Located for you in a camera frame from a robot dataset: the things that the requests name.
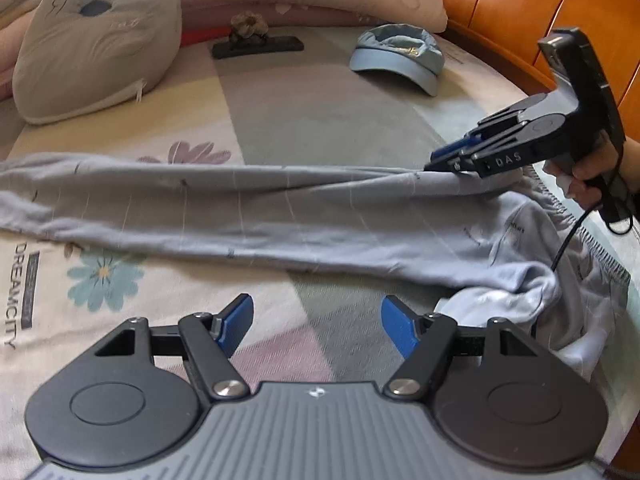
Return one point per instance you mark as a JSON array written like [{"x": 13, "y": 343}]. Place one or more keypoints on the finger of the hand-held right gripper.
[
  {"x": 452, "y": 150},
  {"x": 500, "y": 162}
]

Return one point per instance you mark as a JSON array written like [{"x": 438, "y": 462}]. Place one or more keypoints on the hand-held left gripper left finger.
[{"x": 235, "y": 322}]

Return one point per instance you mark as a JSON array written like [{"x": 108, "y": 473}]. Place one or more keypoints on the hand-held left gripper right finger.
[{"x": 400, "y": 325}]

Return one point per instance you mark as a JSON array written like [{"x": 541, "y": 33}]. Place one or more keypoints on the grey pants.
[{"x": 300, "y": 225}]

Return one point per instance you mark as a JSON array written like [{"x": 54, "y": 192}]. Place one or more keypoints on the person's right forearm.
[{"x": 632, "y": 165}]

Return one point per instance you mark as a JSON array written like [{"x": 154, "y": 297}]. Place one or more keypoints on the person's right hand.
[{"x": 585, "y": 192}]

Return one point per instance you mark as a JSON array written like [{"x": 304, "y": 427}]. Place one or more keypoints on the blue cap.
[{"x": 400, "y": 57}]

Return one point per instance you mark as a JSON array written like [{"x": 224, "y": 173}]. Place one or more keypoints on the wooden headboard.
[{"x": 525, "y": 5}]

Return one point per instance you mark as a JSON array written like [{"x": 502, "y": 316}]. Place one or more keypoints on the red cloth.
[{"x": 197, "y": 37}]

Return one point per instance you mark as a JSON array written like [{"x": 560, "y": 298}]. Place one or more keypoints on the grey cat face cushion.
[{"x": 95, "y": 55}]

